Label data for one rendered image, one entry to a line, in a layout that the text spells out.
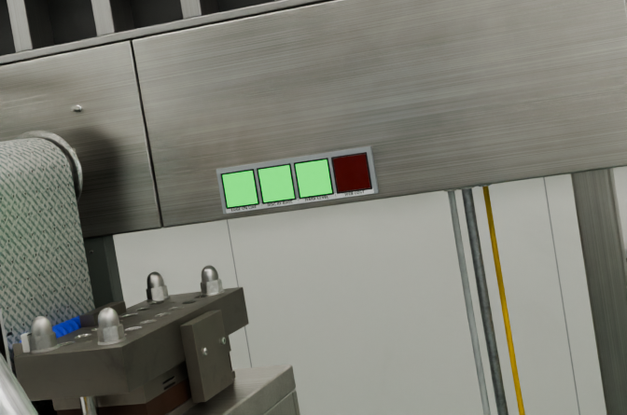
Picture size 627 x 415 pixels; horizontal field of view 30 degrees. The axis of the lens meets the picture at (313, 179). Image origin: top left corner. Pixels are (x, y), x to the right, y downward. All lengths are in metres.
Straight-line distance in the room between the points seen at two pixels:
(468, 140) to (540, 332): 2.48
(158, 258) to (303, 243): 0.60
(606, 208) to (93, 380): 0.80
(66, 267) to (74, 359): 0.27
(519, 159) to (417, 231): 2.48
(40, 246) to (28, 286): 0.07
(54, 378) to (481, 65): 0.72
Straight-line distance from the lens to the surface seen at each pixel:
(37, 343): 1.58
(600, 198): 1.82
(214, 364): 1.69
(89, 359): 1.52
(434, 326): 4.19
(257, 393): 1.72
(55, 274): 1.75
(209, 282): 1.81
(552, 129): 1.66
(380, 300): 4.22
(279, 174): 1.76
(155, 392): 1.59
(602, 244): 1.83
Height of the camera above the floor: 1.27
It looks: 3 degrees down
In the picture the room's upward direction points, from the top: 9 degrees counter-clockwise
